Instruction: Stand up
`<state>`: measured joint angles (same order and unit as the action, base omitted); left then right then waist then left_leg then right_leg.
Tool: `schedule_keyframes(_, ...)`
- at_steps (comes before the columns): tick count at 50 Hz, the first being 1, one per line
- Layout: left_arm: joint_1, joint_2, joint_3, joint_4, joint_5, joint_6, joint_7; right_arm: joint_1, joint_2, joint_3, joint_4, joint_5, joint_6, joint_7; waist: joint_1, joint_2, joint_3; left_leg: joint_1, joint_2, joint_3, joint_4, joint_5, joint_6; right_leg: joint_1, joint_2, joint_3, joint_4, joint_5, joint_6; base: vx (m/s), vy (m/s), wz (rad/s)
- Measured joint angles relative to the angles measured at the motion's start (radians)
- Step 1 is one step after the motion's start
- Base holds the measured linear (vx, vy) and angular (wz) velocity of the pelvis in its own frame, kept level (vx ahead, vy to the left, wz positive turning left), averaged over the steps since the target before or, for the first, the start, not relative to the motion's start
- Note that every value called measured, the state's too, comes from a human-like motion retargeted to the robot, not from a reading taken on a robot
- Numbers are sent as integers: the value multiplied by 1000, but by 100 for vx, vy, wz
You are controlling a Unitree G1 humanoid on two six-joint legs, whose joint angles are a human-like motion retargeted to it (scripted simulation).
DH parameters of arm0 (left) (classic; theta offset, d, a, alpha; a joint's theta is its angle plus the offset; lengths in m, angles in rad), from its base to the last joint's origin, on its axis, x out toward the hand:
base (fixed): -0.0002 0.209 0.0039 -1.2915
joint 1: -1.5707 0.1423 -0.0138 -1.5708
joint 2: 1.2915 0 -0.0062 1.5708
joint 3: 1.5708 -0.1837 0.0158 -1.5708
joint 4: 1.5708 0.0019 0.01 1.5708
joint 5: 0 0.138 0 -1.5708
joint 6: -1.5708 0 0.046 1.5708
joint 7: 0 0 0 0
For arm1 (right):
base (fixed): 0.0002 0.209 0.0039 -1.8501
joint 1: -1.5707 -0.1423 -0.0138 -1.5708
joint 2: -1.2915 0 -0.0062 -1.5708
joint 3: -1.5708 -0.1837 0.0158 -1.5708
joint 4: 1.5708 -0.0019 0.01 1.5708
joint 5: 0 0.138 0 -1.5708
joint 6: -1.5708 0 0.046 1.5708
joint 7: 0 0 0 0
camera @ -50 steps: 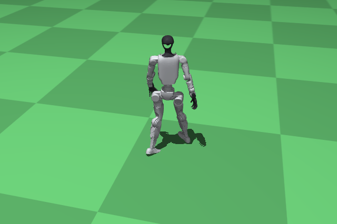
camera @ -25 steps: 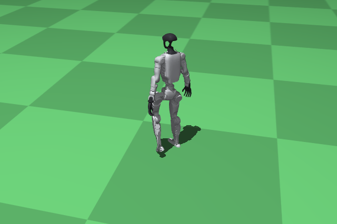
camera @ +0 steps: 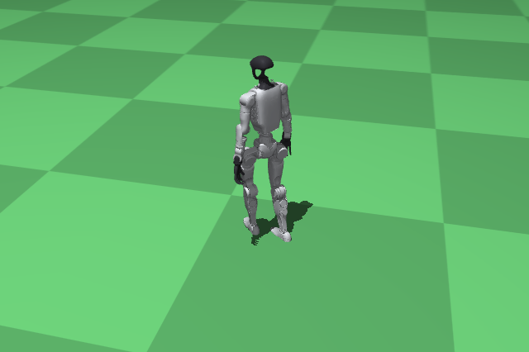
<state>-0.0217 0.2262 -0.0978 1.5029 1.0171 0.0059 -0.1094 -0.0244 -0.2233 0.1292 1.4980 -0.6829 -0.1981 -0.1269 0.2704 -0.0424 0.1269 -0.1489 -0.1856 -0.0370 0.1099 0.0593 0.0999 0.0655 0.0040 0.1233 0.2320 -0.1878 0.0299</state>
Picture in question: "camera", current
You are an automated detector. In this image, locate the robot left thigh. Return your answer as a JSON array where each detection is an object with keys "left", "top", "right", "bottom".
[{"left": 241, "top": 146, "right": 259, "bottom": 198}]

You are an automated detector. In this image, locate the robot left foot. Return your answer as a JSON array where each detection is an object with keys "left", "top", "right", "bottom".
[{"left": 243, "top": 217, "right": 260, "bottom": 235}]

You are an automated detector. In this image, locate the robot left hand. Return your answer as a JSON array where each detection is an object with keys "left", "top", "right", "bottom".
[{"left": 233, "top": 156, "right": 245, "bottom": 185}]

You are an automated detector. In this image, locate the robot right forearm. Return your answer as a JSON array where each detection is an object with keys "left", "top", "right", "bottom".
[{"left": 281, "top": 112, "right": 292, "bottom": 139}]

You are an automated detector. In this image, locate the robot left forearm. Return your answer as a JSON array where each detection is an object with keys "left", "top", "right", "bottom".
[{"left": 233, "top": 125, "right": 247, "bottom": 162}]

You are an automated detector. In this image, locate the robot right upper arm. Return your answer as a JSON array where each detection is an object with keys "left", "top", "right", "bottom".
[{"left": 276, "top": 82, "right": 290, "bottom": 118}]

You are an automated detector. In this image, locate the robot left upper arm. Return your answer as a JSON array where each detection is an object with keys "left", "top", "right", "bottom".
[{"left": 238, "top": 92, "right": 256, "bottom": 135}]

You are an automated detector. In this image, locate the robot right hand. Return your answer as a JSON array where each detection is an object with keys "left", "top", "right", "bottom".
[{"left": 280, "top": 132, "right": 291, "bottom": 155}]

